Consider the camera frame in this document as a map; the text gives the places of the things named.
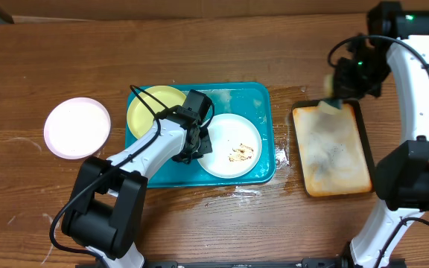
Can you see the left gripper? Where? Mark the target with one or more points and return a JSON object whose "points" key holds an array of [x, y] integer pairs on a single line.
{"points": [[205, 147]]}

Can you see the green yellow sponge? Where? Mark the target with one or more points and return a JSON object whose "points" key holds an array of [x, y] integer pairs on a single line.
{"points": [[329, 104]]}

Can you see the white plate with crumbs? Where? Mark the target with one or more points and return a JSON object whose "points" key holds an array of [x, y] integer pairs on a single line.
{"points": [[236, 147]]}

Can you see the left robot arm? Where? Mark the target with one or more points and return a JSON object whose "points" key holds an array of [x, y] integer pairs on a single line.
{"points": [[106, 203]]}

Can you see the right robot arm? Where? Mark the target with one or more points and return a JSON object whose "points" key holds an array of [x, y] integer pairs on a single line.
{"points": [[397, 44]]}

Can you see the yellow plate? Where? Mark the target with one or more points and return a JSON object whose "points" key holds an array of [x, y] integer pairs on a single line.
{"points": [[139, 119]]}

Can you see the black tray with soapy water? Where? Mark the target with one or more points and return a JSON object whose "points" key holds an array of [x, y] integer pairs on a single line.
{"points": [[334, 150]]}

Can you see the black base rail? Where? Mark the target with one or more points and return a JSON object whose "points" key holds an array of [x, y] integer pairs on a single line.
{"points": [[305, 263]]}

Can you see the teal plastic tray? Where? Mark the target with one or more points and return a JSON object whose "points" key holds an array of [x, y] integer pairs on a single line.
{"points": [[248, 99]]}

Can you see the white plate with brown sauce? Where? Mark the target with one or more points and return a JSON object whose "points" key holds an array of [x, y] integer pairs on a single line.
{"points": [[77, 128]]}

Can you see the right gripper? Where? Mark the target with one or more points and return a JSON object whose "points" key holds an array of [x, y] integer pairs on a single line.
{"points": [[343, 91]]}

